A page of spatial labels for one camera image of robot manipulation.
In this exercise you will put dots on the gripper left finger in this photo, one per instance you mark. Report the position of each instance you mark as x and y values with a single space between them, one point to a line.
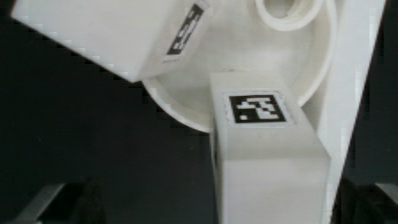
65 204

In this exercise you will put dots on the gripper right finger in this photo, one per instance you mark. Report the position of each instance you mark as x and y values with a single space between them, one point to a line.
366 203

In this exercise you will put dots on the white stool leg front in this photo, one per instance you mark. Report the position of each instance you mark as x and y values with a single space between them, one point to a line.
270 158

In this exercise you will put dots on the white stool leg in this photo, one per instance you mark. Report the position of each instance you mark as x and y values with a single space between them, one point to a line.
131 34
270 158

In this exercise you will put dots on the white round stool seat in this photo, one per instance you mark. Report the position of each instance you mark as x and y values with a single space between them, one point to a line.
245 47

